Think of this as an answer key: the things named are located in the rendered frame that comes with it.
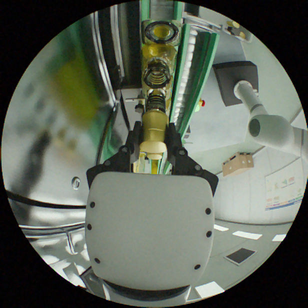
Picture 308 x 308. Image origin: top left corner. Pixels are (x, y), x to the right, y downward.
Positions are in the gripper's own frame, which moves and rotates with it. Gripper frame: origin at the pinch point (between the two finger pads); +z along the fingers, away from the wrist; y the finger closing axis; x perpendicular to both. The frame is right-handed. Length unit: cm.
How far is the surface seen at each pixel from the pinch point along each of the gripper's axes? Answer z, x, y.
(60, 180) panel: -6.3, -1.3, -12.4
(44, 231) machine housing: -15.3, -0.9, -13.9
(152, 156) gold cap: 5.3, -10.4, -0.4
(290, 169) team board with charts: 24, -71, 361
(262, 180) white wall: 65, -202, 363
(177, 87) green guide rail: 23.0, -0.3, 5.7
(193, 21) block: 24.5, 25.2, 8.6
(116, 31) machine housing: 34.1, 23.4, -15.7
